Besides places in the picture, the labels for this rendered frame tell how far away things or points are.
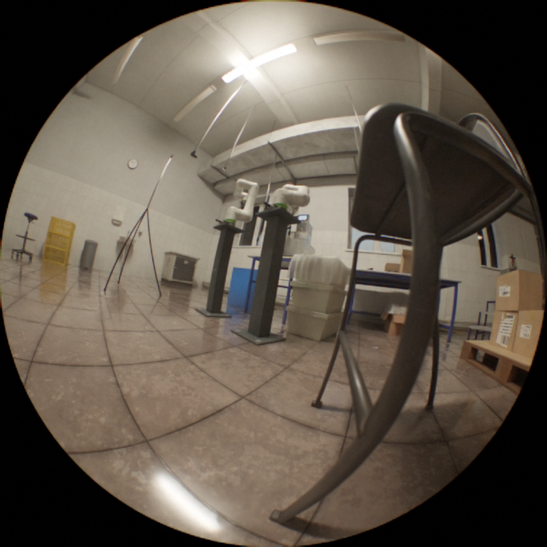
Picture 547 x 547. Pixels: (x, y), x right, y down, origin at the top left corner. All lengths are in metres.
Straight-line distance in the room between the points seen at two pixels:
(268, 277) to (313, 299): 0.46
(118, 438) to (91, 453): 0.08
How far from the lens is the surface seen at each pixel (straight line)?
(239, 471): 0.41
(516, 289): 1.51
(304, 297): 1.42
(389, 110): 0.25
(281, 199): 1.33
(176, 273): 4.40
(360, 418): 0.15
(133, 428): 0.48
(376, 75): 4.39
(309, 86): 4.39
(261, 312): 1.14
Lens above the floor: 0.37
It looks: 5 degrees up
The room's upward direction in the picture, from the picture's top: 9 degrees clockwise
